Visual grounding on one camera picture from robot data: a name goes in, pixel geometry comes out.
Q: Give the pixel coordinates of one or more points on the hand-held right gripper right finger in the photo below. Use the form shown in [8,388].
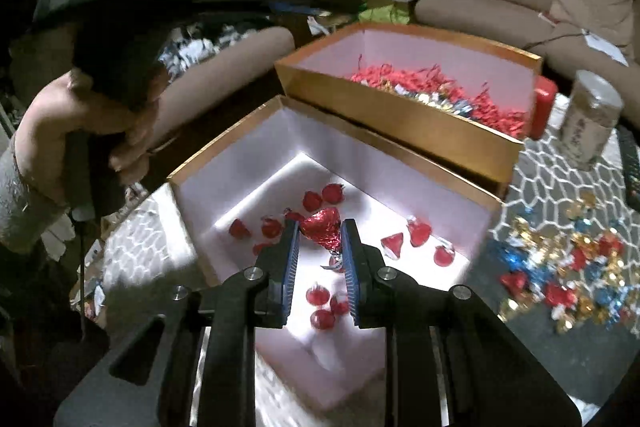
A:
[351,272]

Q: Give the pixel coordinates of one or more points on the brown sofa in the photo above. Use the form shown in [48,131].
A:
[480,12]

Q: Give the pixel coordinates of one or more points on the person's left hand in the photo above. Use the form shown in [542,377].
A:
[55,117]

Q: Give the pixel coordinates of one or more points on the large red foil candy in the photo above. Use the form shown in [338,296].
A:
[322,227]

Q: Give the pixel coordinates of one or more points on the black remote control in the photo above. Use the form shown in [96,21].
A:
[631,172]

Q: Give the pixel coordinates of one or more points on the pile of clothes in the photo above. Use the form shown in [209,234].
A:
[200,44]

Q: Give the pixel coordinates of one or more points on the group of red foil candies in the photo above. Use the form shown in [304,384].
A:
[420,232]

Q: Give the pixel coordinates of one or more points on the heap of mixed foil candies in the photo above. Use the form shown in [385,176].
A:
[430,99]

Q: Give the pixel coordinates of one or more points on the pile of foil candies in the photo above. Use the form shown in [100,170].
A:
[565,267]

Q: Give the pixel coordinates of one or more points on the red cube box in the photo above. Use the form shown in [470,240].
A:
[544,107]

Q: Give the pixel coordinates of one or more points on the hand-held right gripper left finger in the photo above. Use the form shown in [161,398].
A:
[290,272]

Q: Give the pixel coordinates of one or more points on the gold box lid white inside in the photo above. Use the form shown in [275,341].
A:
[350,147]

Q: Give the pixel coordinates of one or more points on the green bag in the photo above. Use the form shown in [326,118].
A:
[385,14]

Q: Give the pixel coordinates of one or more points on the white paper sheet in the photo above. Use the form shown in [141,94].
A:
[605,49]

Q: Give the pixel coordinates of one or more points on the clear jar with metal lid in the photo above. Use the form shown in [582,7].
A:
[590,122]

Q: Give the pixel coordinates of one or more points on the red paper shred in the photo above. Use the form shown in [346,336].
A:
[500,112]

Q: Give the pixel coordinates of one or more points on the gold box with red shred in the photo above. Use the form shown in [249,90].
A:
[425,132]

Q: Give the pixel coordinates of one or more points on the brown upholstered chair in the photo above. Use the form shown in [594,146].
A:
[235,77]

